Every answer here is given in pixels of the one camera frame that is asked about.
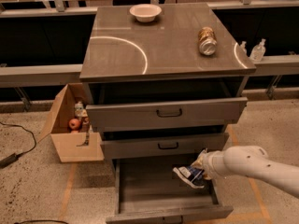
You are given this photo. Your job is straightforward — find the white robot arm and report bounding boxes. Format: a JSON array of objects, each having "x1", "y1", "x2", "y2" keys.
[{"x1": 192, "y1": 146, "x2": 299, "y2": 198}]

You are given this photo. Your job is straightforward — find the grey middle drawer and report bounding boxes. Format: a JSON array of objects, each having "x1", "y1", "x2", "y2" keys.
[{"x1": 101, "y1": 133, "x2": 229, "y2": 160}]

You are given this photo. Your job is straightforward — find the lying glass jar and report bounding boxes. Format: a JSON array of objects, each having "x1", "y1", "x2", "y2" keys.
[{"x1": 198, "y1": 27, "x2": 217, "y2": 56}]

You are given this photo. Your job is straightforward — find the blue chip bag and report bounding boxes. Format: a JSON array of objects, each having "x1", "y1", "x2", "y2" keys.
[{"x1": 173, "y1": 166, "x2": 205, "y2": 189}]

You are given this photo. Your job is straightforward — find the black power cable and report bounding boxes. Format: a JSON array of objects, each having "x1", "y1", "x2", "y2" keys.
[{"x1": 0, "y1": 121, "x2": 37, "y2": 169}]

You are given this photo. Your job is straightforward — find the grey metal rail shelf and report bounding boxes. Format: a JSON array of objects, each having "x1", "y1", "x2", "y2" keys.
[{"x1": 0, "y1": 64, "x2": 82, "y2": 88}]

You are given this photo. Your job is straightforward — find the red apple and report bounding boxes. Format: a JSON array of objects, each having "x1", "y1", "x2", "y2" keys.
[{"x1": 68, "y1": 119, "x2": 81, "y2": 131}]

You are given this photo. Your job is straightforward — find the grey bottom drawer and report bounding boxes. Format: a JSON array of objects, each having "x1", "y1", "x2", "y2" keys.
[{"x1": 106, "y1": 154, "x2": 233, "y2": 224}]

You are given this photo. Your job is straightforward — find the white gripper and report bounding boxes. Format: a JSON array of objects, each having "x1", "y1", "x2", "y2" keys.
[{"x1": 191, "y1": 148, "x2": 229, "y2": 180}]

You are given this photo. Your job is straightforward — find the grey drawer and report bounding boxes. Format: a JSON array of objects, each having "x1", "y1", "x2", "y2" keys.
[
  {"x1": 106, "y1": 154, "x2": 233, "y2": 224},
  {"x1": 101, "y1": 133, "x2": 229, "y2": 160},
  {"x1": 87, "y1": 97, "x2": 248, "y2": 133}
]

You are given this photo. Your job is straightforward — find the grey top drawer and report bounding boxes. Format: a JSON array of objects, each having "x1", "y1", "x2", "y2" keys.
[{"x1": 87, "y1": 97, "x2": 248, "y2": 133}]

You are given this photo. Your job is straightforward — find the small clear pump bottle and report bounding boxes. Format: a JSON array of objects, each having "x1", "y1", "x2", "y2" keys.
[{"x1": 240, "y1": 41, "x2": 247, "y2": 54}]

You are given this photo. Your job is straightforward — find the cardboard box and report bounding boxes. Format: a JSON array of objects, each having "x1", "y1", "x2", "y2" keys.
[{"x1": 37, "y1": 83, "x2": 104, "y2": 162}]

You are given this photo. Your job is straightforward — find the white bowl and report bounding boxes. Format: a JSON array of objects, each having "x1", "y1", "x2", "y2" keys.
[{"x1": 129, "y1": 4, "x2": 162, "y2": 22}]

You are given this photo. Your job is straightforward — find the clear sanitizer bottle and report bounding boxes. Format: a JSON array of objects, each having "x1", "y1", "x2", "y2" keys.
[{"x1": 249, "y1": 38, "x2": 265, "y2": 62}]

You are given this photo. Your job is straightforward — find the grey drawer cabinet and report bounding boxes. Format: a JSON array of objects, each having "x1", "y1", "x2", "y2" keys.
[{"x1": 79, "y1": 2, "x2": 257, "y2": 173}]

